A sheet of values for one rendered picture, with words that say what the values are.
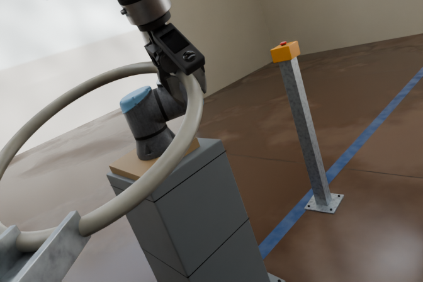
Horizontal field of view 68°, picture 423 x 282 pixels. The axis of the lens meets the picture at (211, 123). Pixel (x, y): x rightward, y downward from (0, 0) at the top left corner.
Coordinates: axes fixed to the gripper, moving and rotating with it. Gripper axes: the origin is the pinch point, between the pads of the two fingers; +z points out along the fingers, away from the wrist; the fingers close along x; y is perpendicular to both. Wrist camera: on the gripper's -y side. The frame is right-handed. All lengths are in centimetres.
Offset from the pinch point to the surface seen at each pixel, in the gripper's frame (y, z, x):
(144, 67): 12.2, -7.1, 5.1
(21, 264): -21.1, -6.3, 39.1
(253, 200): 80, 161, -25
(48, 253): -27.8, -10.8, 31.9
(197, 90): -9.9, -7.3, 1.1
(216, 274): 13, 92, 23
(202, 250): 18, 78, 22
